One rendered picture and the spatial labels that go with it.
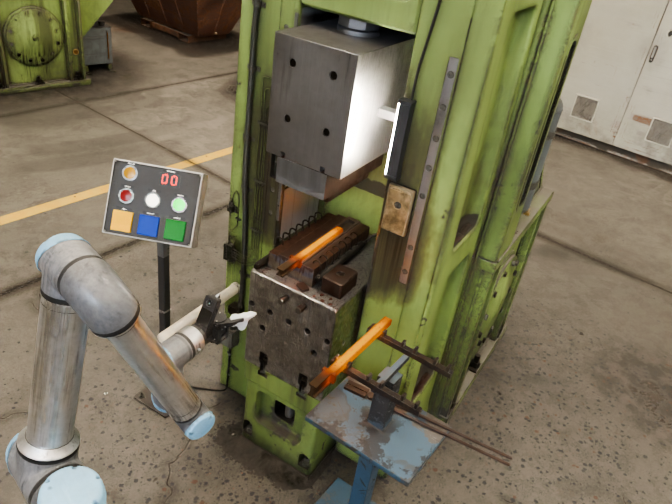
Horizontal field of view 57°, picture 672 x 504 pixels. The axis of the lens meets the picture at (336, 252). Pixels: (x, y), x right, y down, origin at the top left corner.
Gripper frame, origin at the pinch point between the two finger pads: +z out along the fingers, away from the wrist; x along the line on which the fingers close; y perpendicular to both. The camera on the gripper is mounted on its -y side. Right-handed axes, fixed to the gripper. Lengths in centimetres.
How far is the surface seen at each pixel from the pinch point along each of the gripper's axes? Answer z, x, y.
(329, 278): 33.7, 13.9, 2.0
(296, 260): 31.0, 1.2, -1.2
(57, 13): 266, -433, 30
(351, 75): 33, 11, -70
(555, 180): 446, 24, 100
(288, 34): 33, -12, -76
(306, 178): 33.0, 0.1, -32.6
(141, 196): 16, -59, -10
